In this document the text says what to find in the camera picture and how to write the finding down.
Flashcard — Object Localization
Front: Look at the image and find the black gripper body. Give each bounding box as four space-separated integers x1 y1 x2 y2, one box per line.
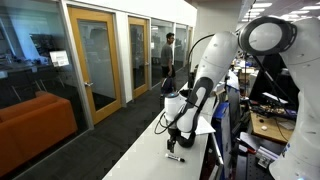
166 127 179 144

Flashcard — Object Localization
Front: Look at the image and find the black marker white label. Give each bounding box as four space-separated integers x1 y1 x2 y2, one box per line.
164 152 186 163

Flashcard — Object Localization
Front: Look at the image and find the blue box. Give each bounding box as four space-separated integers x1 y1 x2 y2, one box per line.
211 101 233 178

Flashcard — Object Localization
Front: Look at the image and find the cardboard box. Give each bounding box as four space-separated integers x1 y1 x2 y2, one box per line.
237 68 252 84

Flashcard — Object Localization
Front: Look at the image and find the dark backpack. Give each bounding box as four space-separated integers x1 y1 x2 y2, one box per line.
160 76 176 95

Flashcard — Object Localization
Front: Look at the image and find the black orange clamp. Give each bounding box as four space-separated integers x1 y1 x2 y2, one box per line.
237 137 258 155

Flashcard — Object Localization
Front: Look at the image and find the person in grey shirt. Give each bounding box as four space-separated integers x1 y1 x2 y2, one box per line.
160 32 177 81

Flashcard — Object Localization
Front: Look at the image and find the wooden board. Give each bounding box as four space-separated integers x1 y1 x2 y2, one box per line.
249 111 296 145

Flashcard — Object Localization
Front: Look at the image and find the large black monitor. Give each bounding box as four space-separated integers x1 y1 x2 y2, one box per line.
248 53 301 113

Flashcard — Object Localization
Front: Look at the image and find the white paper sign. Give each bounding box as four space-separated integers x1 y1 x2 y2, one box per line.
49 50 70 68

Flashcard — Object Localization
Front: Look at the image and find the orange sofa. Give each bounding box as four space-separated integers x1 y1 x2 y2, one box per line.
0 91 79 178

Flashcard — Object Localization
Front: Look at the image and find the black looped gripper cable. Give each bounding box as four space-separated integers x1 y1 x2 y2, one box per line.
153 111 183 135

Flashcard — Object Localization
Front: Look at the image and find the black arched cable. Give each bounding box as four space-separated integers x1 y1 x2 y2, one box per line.
186 33 215 89

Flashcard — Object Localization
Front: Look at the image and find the aluminium extrusion rail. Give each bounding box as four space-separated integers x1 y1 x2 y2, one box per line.
255 145 279 169

